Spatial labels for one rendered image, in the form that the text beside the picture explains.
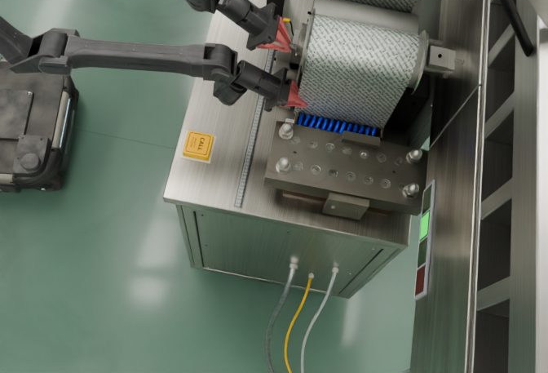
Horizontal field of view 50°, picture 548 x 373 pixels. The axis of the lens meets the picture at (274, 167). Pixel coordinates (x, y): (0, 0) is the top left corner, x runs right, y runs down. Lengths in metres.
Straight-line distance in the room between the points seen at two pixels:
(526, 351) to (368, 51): 0.73
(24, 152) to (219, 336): 1.02
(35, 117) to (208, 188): 1.11
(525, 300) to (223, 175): 0.94
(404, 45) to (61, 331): 1.71
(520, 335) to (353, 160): 0.77
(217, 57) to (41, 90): 1.31
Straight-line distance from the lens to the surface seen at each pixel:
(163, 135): 2.63
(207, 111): 1.65
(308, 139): 1.48
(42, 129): 2.47
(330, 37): 1.30
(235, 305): 2.39
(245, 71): 1.38
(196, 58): 1.36
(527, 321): 0.83
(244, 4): 1.27
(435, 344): 1.13
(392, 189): 1.47
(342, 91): 1.40
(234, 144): 1.61
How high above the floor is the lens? 2.36
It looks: 67 degrees down
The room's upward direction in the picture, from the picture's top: 11 degrees clockwise
